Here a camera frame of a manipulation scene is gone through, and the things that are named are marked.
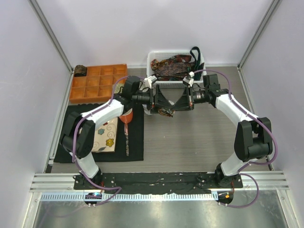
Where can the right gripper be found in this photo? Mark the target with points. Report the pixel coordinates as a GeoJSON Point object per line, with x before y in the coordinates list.
{"type": "Point", "coordinates": [183, 104]}

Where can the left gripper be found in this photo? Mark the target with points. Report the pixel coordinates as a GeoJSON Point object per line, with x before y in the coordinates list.
{"type": "Point", "coordinates": [159, 100]}

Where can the orange grey floral tie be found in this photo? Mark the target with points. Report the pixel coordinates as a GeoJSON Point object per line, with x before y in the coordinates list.
{"type": "Point", "coordinates": [166, 112]}

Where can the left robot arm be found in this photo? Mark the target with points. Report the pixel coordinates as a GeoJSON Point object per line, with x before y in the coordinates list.
{"type": "Point", "coordinates": [78, 132]}

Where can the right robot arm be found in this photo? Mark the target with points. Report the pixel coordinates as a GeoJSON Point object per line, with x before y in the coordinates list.
{"type": "Point", "coordinates": [253, 140]}

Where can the frosted blue footed cup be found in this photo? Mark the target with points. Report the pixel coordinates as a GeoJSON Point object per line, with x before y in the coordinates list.
{"type": "Point", "coordinates": [148, 112]}

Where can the grey ribbed ceramic mug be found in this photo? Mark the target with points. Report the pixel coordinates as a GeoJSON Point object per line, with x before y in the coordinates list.
{"type": "Point", "coordinates": [144, 89]}

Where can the white plastic basket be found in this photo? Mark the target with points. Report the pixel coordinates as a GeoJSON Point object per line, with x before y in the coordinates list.
{"type": "Point", "coordinates": [162, 55]}

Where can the dark green tie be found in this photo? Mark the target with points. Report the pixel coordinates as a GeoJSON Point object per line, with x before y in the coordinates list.
{"type": "Point", "coordinates": [198, 63]}

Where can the dark paisley tie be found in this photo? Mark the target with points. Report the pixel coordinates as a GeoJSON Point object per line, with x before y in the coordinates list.
{"type": "Point", "coordinates": [169, 70]}

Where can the orange ceramic mug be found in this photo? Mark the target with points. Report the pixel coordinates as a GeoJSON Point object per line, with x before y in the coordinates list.
{"type": "Point", "coordinates": [127, 117]}

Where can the black scalloped placemat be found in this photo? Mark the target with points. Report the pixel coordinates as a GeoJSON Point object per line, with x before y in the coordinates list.
{"type": "Point", "coordinates": [136, 138]}

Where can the multicolour patterned tie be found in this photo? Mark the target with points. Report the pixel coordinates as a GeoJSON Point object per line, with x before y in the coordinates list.
{"type": "Point", "coordinates": [155, 64]}

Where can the green floral rolled tie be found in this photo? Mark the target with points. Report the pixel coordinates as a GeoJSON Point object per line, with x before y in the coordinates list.
{"type": "Point", "coordinates": [118, 88]}

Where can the dark red patterned tie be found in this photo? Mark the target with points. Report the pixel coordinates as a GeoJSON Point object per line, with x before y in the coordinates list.
{"type": "Point", "coordinates": [182, 58]}

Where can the orange wooden divided tray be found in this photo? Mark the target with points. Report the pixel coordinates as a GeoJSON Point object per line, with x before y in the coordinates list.
{"type": "Point", "coordinates": [96, 86]}

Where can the square floral ceramic plate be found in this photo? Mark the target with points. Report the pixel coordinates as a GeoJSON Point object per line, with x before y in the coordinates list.
{"type": "Point", "coordinates": [105, 137]}

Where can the dark rolled tie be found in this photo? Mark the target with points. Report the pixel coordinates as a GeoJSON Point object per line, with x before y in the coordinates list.
{"type": "Point", "coordinates": [80, 70]}

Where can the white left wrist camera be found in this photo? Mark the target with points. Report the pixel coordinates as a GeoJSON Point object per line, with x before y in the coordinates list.
{"type": "Point", "coordinates": [149, 81]}

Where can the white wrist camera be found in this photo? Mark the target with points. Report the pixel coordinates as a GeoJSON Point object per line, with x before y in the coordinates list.
{"type": "Point", "coordinates": [149, 81]}
{"type": "Point", "coordinates": [188, 79]}

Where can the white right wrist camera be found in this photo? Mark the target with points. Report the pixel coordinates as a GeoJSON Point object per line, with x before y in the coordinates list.
{"type": "Point", "coordinates": [188, 79]}

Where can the patterned handle knife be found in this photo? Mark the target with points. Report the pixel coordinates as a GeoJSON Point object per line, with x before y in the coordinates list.
{"type": "Point", "coordinates": [126, 138]}

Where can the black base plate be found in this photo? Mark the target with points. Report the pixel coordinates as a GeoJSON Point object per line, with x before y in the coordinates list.
{"type": "Point", "coordinates": [159, 183]}

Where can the aluminium frame rail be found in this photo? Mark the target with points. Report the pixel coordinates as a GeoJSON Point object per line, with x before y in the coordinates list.
{"type": "Point", "coordinates": [60, 182]}

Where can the white slotted cable duct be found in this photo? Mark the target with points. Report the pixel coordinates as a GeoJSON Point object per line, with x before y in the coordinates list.
{"type": "Point", "coordinates": [91, 197]}

